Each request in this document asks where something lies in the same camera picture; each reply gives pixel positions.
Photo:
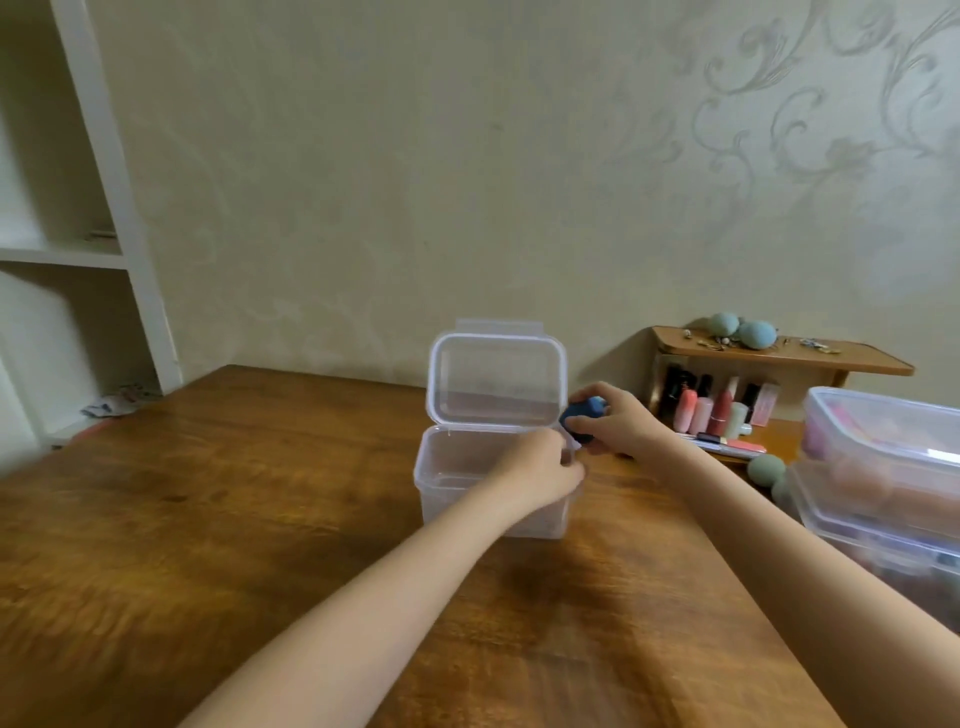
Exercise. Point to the clear compartment organizer box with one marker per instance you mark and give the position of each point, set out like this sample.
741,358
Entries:
862,544

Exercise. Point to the person's left hand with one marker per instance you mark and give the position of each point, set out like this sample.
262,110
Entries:
536,472

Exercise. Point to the person's left forearm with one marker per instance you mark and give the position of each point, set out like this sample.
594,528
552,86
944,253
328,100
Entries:
360,615

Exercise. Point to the small metal hair clips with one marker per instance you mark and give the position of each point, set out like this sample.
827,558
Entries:
817,345

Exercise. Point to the clear square lidded container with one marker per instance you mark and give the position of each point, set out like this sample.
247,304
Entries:
495,375
885,420

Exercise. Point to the person's right hand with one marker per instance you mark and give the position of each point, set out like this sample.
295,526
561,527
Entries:
634,424

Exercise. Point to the pink white cosmetic pencil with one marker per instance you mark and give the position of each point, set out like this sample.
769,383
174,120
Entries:
739,444

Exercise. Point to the person's right forearm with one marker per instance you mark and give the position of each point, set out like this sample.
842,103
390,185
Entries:
787,562

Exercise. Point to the white shelving unit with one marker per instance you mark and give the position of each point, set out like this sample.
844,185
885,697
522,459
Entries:
105,150

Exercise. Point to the pink egg sponge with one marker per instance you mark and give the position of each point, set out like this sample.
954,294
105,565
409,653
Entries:
816,437

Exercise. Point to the row of lipsticks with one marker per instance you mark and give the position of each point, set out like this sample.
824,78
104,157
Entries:
701,412

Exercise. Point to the wooden two-tier cosmetic rack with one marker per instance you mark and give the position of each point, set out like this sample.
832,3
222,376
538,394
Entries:
862,358

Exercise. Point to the small metal rings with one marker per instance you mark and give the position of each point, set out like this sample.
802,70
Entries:
705,341

